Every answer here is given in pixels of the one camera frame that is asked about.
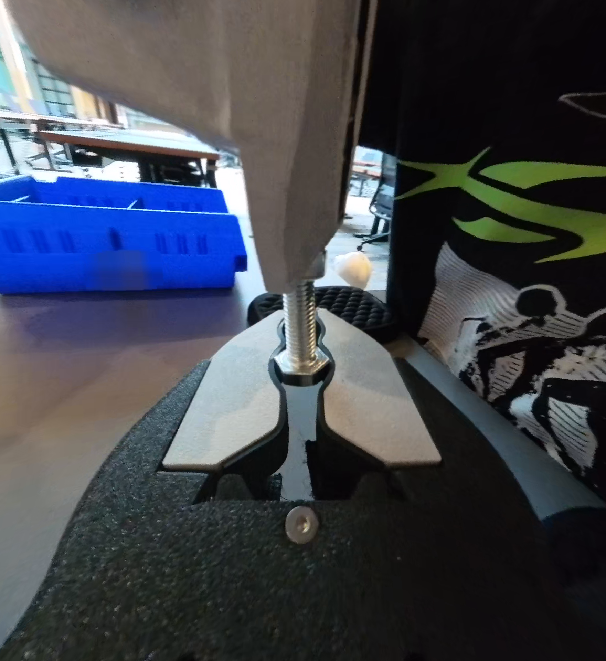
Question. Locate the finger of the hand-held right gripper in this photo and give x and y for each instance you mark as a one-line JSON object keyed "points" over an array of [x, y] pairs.
{"points": [[204, 67], [369, 51]]}

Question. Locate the silver hex bolt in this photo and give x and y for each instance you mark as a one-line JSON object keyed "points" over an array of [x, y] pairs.
{"points": [[298, 330]]}

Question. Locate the black office chair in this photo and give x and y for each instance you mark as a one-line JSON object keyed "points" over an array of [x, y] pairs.
{"points": [[383, 206]]}

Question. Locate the blue plastic bin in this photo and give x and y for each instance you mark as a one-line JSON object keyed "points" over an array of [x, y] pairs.
{"points": [[50, 258]]}

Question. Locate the black textured pad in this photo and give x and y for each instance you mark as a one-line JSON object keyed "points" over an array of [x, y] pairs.
{"points": [[354, 310]]}

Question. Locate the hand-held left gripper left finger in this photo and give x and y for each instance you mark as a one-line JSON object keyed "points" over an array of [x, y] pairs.
{"points": [[230, 408]]}

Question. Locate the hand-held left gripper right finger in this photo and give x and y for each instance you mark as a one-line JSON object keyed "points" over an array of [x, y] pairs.
{"points": [[375, 408]]}

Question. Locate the small white lump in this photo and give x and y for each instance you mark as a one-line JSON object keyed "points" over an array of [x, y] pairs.
{"points": [[354, 269]]}

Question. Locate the silver hex nut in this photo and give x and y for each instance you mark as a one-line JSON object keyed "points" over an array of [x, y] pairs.
{"points": [[284, 368]]}

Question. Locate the wooden office desk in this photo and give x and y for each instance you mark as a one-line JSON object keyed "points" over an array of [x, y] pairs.
{"points": [[127, 142]]}

